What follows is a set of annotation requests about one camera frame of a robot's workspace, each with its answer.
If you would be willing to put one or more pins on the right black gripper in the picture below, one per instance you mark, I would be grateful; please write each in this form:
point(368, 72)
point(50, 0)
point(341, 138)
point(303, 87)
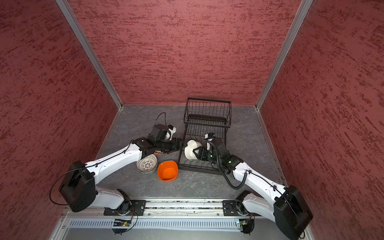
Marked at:
point(202, 151)

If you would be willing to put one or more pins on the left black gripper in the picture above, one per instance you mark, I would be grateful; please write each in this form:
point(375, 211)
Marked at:
point(177, 146)

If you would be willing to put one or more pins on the orange square bowl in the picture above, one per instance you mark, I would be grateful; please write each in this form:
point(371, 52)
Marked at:
point(168, 171)

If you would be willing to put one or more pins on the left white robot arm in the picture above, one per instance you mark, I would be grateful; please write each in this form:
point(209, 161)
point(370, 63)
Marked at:
point(80, 188)

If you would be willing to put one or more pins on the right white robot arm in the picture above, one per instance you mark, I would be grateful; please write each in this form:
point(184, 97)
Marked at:
point(285, 206)

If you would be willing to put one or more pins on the white lattice patterned bowl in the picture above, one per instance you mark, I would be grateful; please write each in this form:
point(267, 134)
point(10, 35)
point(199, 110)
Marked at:
point(147, 165)

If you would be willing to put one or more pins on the left corner aluminium profile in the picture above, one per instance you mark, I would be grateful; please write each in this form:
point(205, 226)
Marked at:
point(79, 33)

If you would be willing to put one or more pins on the corner aluminium profile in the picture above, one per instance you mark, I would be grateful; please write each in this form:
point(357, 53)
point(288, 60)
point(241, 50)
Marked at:
point(290, 37)
point(79, 33)

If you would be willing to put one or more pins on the right corner aluminium profile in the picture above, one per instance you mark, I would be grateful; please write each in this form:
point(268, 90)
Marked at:
point(290, 37)

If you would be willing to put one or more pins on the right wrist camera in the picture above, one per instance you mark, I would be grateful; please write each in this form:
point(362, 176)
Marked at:
point(209, 137)

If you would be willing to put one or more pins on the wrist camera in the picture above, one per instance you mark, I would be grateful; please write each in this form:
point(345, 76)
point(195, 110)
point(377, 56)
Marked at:
point(162, 133)
point(209, 137)

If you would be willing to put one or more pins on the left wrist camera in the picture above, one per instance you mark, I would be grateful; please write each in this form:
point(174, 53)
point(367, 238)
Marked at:
point(162, 133)

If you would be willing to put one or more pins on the black wire dish rack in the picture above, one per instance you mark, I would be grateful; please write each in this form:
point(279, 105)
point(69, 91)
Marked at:
point(203, 117)

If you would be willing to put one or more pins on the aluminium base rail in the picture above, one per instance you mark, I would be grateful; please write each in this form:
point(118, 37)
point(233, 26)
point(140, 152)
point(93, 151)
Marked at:
point(182, 208)

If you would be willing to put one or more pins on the perforated cable duct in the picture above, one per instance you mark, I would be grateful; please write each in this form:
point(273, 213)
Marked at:
point(168, 224)

